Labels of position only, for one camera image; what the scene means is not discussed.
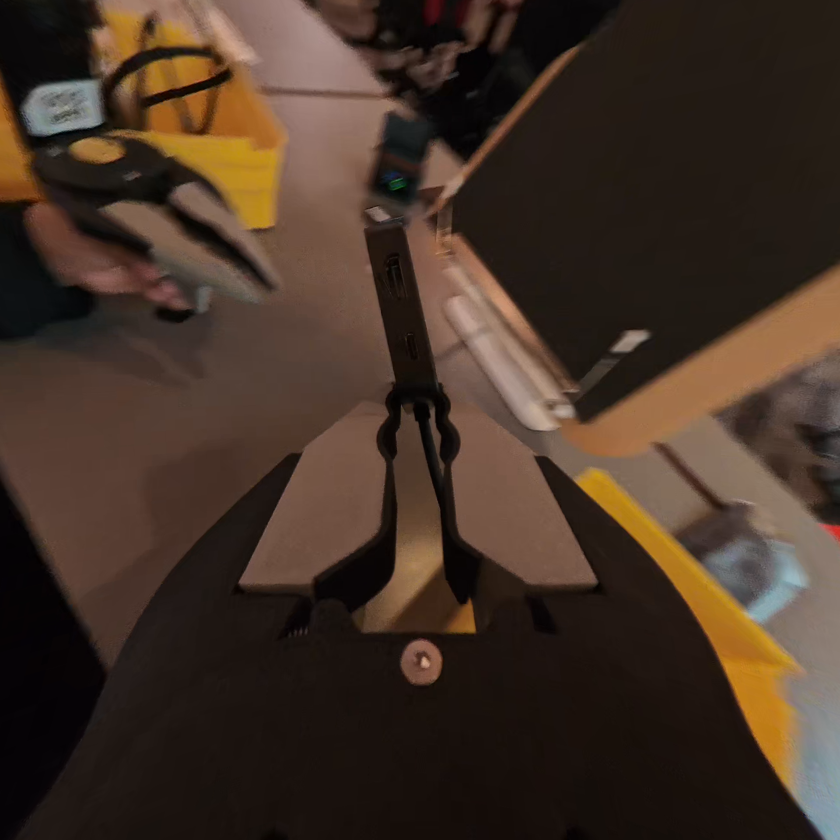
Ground yellow plastic bin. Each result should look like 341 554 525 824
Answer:
574 467 805 795
0 10 290 231

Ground person's left hand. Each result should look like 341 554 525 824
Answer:
26 203 191 309

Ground grey object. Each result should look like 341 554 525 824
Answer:
676 502 809 624

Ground black hub adapter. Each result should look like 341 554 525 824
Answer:
364 223 457 506

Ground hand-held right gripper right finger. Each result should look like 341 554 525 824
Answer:
436 384 599 605

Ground dark green battery charger case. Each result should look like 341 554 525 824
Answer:
371 112 434 204

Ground green plug braided hdmi cable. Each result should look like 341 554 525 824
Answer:
101 45 235 132

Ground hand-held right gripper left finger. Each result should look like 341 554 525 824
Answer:
238 384 400 614

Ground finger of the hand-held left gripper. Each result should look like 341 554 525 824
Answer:
98 203 270 309
174 182 280 291

